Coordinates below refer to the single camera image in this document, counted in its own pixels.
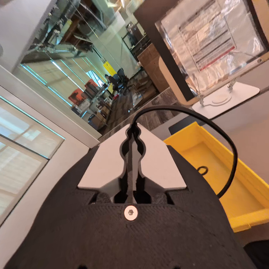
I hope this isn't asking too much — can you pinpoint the orange box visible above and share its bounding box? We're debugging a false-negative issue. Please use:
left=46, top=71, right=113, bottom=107
left=85, top=79, right=99, bottom=93
left=68, top=88, right=87, bottom=105

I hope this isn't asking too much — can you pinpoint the black cable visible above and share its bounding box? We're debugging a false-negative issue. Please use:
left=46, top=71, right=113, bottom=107
left=131, top=105, right=238, bottom=202

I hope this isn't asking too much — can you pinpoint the document board on white stand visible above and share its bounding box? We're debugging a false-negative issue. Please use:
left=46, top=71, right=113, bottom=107
left=133, top=0, right=269, bottom=119

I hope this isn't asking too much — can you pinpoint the metal shelf rack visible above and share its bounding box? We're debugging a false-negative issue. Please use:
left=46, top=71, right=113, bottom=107
left=71, top=84, right=115, bottom=131

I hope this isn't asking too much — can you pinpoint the yellow plastic bin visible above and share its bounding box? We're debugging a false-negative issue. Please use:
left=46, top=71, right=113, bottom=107
left=164, top=121, right=269, bottom=232

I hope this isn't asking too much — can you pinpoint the black mesh cushion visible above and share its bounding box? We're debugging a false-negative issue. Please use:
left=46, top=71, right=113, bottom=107
left=243, top=240, right=269, bottom=269

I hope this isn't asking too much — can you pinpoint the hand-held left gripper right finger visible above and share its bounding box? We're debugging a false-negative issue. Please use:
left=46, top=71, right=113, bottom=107
left=131, top=123, right=187, bottom=203

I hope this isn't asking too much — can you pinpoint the black office chair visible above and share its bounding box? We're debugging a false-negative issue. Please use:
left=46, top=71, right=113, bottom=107
left=117, top=68, right=129, bottom=84
left=112, top=74, right=124, bottom=92

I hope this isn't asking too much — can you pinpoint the black flat pad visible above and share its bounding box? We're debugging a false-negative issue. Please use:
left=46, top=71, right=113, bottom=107
left=169, top=116, right=199, bottom=135

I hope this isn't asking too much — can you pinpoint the yellow wall panel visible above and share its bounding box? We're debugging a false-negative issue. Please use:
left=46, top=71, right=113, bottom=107
left=103, top=61, right=117, bottom=94

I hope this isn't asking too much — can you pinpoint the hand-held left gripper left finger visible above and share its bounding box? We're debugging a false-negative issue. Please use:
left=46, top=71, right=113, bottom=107
left=77, top=124, right=133, bottom=203

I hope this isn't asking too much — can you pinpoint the wooden cabinet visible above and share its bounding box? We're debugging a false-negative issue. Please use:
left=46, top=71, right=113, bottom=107
left=137, top=43, right=169, bottom=93

